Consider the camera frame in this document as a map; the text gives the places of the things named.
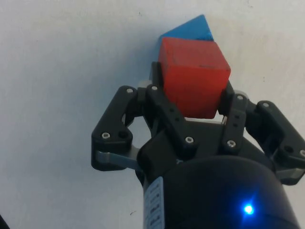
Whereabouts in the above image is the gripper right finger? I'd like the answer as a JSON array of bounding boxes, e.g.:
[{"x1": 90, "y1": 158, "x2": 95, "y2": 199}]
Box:
[{"x1": 218, "y1": 81, "x2": 305, "y2": 186}]

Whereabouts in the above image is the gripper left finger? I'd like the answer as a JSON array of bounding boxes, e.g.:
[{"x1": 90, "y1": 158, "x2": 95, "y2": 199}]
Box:
[{"x1": 91, "y1": 61, "x2": 200, "y2": 172}]

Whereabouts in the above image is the red cube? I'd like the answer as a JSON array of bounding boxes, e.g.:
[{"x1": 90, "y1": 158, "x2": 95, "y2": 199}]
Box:
[{"x1": 158, "y1": 37, "x2": 232, "y2": 119}]

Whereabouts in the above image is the blue cube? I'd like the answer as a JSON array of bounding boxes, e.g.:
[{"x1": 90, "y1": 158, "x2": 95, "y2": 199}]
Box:
[{"x1": 156, "y1": 14, "x2": 214, "y2": 59}]

